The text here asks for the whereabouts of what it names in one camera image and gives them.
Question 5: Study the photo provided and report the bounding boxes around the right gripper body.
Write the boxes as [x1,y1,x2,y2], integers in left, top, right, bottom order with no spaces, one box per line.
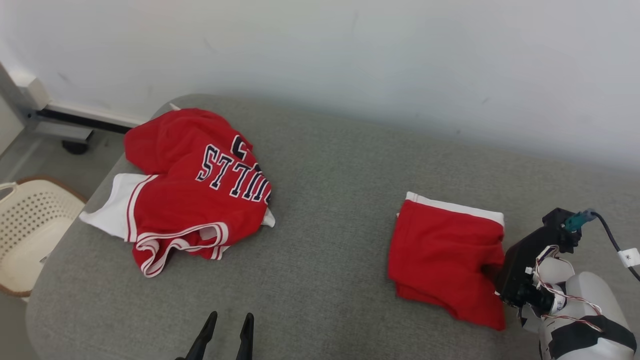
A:
[495,226,568,313]

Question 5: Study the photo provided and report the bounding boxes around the red shorts with white stripe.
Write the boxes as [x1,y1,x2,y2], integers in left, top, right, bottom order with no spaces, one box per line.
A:
[387,191,507,331]

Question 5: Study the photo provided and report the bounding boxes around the white and black baseboard rail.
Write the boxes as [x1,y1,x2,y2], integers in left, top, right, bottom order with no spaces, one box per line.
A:
[36,102,146,135]

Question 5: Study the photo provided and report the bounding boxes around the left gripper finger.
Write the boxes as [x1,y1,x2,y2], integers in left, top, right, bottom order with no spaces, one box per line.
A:
[186,311,219,360]
[236,313,255,360]

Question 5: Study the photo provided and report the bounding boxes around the cream perforated laundry basket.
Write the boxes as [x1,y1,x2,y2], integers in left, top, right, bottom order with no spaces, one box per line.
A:
[0,176,87,299]

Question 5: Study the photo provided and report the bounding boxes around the thin coloured wire bundle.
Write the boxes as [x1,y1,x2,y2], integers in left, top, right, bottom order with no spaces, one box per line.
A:
[530,245,603,333]

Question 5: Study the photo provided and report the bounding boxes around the white metal frame leg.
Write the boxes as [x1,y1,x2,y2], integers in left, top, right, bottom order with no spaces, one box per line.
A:
[0,62,52,128]

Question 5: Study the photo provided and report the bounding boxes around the teal cable connector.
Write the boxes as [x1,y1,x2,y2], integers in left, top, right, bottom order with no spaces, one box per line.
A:
[562,210,597,232]

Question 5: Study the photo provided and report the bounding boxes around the red jersey with navy lettering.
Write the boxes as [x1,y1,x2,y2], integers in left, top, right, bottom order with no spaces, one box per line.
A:
[79,104,276,278]

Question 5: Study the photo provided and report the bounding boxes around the black camera cable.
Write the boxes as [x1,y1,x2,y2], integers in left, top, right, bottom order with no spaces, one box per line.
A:
[592,212,640,282]

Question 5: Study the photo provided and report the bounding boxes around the black caster wheel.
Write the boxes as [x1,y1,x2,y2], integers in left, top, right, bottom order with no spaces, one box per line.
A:
[61,140,92,155]

